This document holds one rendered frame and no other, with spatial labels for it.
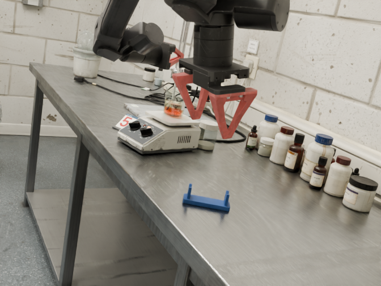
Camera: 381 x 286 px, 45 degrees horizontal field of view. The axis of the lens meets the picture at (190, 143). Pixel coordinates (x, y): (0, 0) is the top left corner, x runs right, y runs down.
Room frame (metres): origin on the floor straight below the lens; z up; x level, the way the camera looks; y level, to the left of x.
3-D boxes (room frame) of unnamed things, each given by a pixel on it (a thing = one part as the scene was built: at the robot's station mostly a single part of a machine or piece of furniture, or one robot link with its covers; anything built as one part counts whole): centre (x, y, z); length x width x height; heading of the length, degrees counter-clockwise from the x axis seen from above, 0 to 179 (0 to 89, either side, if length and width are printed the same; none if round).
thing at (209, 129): (1.32, -0.04, 0.79); 0.06 x 0.06 x 0.08
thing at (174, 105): (1.29, 0.07, 0.88); 0.07 x 0.06 x 0.08; 105
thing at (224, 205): (0.90, -0.06, 0.77); 0.10 x 0.03 x 0.04; 92
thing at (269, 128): (1.45, -0.24, 0.81); 0.06 x 0.06 x 0.11
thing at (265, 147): (1.38, -0.23, 0.78); 0.05 x 0.05 x 0.05
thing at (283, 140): (1.33, -0.28, 0.80); 0.06 x 0.06 x 0.11
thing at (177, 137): (1.26, 0.08, 0.79); 0.22 x 0.13 x 0.08; 134
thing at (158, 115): (1.27, 0.06, 0.83); 0.12 x 0.12 x 0.01; 44
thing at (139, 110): (1.67, 0.10, 0.76); 0.30 x 0.20 x 0.01; 121
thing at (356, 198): (1.07, -0.43, 0.79); 0.07 x 0.07 x 0.07
